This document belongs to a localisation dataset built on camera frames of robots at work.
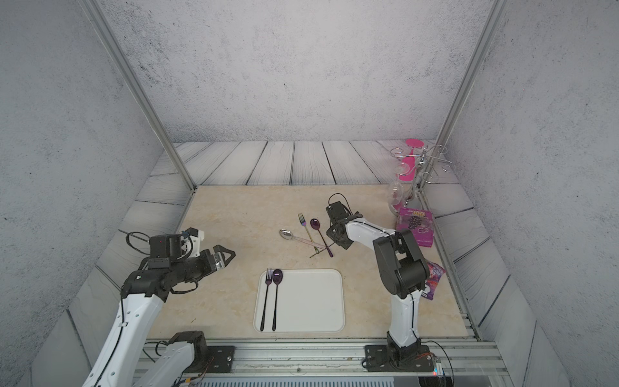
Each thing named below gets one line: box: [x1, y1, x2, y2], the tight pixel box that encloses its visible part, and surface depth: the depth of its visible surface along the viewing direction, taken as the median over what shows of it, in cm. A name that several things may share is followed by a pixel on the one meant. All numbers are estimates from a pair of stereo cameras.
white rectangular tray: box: [253, 268, 345, 333], surface depth 86 cm
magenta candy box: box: [395, 207, 434, 248], surface depth 101 cm
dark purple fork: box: [260, 267, 273, 332], surface depth 88 cm
